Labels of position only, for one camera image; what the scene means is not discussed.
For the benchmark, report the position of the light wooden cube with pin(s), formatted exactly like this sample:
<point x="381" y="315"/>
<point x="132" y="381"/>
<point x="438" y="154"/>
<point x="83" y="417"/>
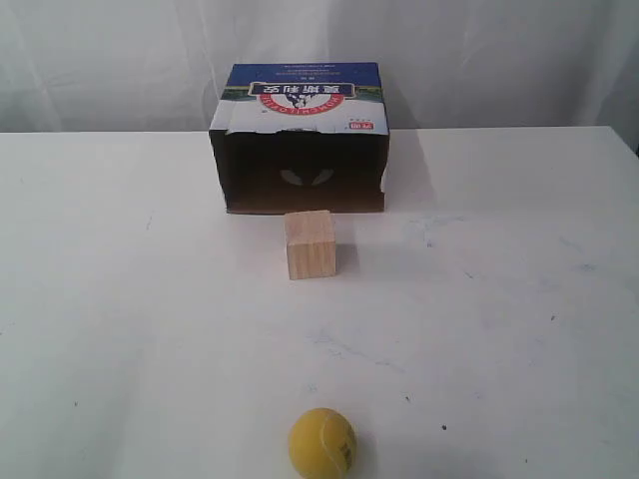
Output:
<point x="310" y="244"/>

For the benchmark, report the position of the yellow tennis ball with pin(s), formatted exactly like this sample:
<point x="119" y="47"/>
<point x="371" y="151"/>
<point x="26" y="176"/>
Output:
<point x="322" y="444"/>

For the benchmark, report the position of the blue white cardboard box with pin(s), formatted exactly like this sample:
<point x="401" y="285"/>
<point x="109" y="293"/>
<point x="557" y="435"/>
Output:
<point x="301" y="137"/>

